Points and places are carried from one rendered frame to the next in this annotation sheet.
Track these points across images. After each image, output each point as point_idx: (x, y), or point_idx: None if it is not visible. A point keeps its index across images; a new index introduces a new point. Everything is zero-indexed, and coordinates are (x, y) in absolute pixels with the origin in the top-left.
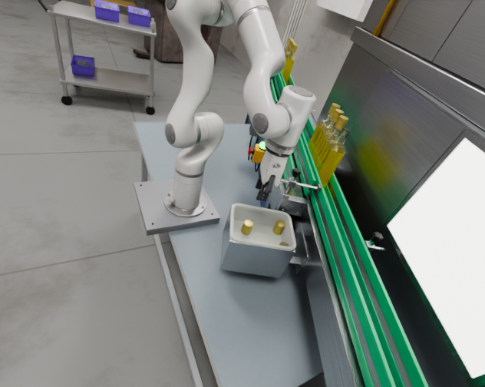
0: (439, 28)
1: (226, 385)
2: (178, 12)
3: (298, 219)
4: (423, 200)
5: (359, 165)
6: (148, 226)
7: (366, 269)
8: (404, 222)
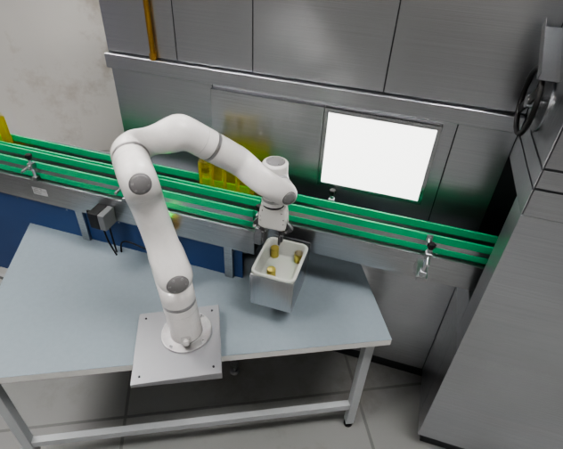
0: (237, 48)
1: (370, 338)
2: (155, 189)
3: (267, 235)
4: (331, 153)
5: None
6: (216, 371)
7: (346, 211)
8: (330, 172)
